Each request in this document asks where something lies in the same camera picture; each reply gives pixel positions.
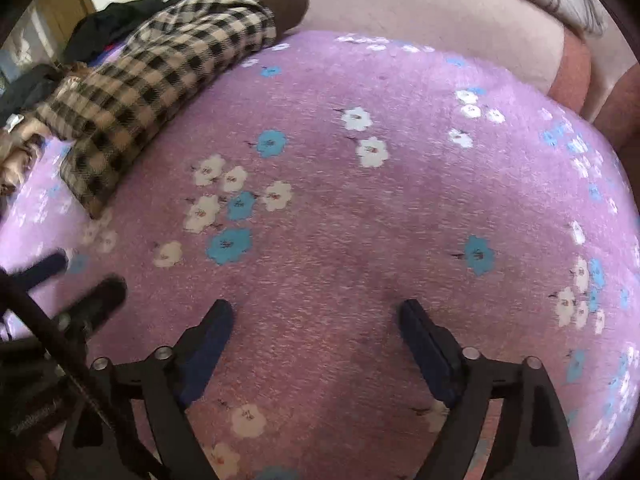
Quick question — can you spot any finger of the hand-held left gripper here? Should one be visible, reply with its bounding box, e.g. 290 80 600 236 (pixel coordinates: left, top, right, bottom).
17 252 70 288
54 275 129 346

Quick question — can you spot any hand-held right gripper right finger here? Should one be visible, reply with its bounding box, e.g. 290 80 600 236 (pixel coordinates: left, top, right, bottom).
398 299 582 480

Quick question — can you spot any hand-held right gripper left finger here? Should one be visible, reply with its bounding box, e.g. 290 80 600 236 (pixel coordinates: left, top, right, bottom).
54 299 235 480

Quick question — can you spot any checked button-up coat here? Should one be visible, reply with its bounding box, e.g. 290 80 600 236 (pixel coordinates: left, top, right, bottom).
34 0 311 220

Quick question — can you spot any brown patterned cloth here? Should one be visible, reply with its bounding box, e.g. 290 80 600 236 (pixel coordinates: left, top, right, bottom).
0 60 88 206

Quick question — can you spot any purple floral bed sheet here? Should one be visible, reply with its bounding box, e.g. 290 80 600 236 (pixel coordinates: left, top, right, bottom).
0 30 640 480

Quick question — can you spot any dark grey garment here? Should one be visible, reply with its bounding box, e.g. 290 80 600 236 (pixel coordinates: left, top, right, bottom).
0 62 63 126

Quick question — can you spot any black garment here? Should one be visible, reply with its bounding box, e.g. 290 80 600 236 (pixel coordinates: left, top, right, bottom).
60 0 193 63

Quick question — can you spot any pink and white headboard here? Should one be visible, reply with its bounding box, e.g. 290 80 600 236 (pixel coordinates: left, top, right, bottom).
196 0 640 126

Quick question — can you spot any black cable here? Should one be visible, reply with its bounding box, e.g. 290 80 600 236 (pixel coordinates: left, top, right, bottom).
0 271 168 480

